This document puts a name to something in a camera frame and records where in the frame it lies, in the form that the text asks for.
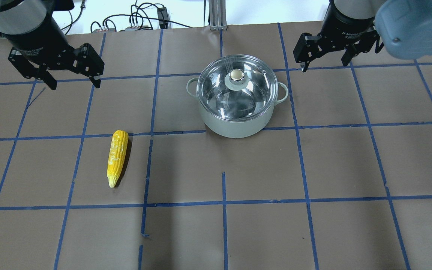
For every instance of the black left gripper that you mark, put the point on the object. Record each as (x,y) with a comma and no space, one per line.
(34,40)

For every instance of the aluminium frame post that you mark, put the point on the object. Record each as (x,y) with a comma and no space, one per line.
(217,15)

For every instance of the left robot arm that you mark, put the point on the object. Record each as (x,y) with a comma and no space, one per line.
(39,45)

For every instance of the black power adapter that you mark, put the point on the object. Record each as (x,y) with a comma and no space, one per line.
(163,18)

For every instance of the glass pot lid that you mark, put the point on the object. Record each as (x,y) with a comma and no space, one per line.
(237,88)

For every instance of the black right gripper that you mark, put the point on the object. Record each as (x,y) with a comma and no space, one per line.
(347,27)

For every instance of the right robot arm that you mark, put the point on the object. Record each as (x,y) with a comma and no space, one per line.
(402,27)

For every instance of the yellow corn cob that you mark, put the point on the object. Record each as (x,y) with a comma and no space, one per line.
(116,158)

